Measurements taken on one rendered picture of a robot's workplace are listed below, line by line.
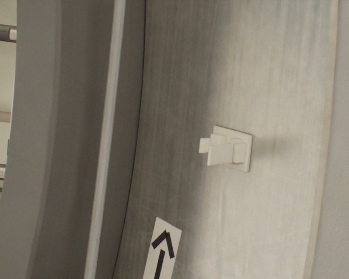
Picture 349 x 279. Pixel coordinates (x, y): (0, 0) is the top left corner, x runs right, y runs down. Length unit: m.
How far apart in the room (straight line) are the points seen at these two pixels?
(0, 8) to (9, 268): 5.55
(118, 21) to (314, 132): 0.10
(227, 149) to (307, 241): 0.05
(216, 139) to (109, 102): 0.05
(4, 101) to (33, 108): 5.59
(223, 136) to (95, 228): 0.07
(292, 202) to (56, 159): 0.10
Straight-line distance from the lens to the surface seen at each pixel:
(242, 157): 1.02
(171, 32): 1.05
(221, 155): 1.01
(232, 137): 1.03
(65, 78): 1.04
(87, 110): 1.05
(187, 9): 1.05
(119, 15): 1.03
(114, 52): 1.03
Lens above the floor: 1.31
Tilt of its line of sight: 9 degrees down
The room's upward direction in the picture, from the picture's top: 5 degrees clockwise
